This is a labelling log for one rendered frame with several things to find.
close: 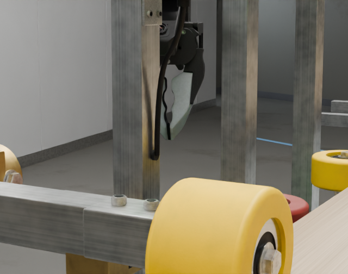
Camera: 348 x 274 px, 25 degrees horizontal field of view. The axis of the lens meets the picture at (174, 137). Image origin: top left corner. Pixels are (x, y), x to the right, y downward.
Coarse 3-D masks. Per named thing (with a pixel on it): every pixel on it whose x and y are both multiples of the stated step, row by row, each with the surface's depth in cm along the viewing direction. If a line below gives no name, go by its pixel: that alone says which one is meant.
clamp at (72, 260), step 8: (72, 256) 74; (80, 256) 74; (72, 264) 74; (80, 264) 74; (88, 264) 74; (96, 264) 73; (104, 264) 73; (112, 264) 73; (120, 264) 74; (72, 272) 75; (80, 272) 74; (88, 272) 74; (96, 272) 73; (104, 272) 73; (112, 272) 73; (120, 272) 74; (128, 272) 76
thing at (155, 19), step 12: (144, 0) 75; (156, 0) 77; (180, 0) 74; (144, 12) 75; (156, 12) 77; (180, 12) 75; (144, 24) 76; (156, 24) 77; (180, 24) 75; (180, 36) 76; (168, 60) 77; (156, 108) 78; (156, 120) 78; (156, 132) 79; (156, 144) 79; (156, 156) 79
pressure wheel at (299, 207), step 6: (288, 198) 70; (294, 198) 70; (300, 198) 70; (294, 204) 68; (300, 204) 68; (306, 204) 68; (294, 210) 66; (300, 210) 67; (306, 210) 68; (294, 216) 66; (300, 216) 67
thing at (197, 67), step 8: (200, 48) 99; (200, 56) 100; (192, 64) 100; (200, 64) 100; (192, 72) 100; (200, 72) 100; (192, 80) 100; (200, 80) 100; (192, 88) 100; (192, 96) 101
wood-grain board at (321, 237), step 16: (320, 208) 70; (336, 208) 70; (304, 224) 64; (320, 224) 64; (336, 224) 64; (304, 240) 60; (320, 240) 60; (336, 240) 60; (304, 256) 56; (320, 256) 56; (336, 256) 56; (304, 272) 53; (320, 272) 53; (336, 272) 53
